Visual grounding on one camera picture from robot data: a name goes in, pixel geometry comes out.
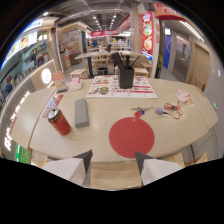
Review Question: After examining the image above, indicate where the wooden stool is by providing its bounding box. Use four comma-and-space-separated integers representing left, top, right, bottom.
69, 68, 89, 80

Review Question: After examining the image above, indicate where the wooden dining table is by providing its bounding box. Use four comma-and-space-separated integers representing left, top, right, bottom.
74, 50, 141, 79

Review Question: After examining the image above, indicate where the white tissue packet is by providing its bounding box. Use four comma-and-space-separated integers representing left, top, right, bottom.
68, 76, 84, 92

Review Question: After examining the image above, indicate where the printed menu placemat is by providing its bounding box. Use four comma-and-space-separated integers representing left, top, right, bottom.
85, 75, 158, 100

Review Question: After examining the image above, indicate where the red lanyard with fob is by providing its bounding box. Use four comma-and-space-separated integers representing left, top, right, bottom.
155, 100, 184, 120

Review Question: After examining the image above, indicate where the grey rectangular case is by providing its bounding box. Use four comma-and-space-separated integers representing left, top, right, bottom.
74, 98, 90, 129

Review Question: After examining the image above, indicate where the red hanging banner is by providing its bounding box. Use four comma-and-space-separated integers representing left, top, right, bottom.
90, 29, 119, 38

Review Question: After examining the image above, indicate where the orange table sign stand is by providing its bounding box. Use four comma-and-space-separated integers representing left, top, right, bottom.
51, 70, 70, 93

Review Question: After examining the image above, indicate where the clear plastic packet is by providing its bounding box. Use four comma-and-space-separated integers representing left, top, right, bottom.
175, 89, 192, 104

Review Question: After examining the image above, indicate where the red drink can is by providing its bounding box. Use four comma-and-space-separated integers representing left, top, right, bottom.
46, 107, 72, 136

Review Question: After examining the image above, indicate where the bunch of keys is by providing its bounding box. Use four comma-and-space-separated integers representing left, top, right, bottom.
130, 106, 155, 119

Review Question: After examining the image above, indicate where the red leaflet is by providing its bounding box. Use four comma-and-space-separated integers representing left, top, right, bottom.
40, 94, 64, 119

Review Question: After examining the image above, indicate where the round red silicone mat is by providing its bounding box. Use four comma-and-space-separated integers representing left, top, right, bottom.
108, 116, 156, 159

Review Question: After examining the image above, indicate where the black utensil holder box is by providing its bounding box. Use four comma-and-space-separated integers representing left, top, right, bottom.
117, 65, 136, 90

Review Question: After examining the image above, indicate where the red food poster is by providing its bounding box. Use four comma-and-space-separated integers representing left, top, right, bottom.
141, 12, 155, 61

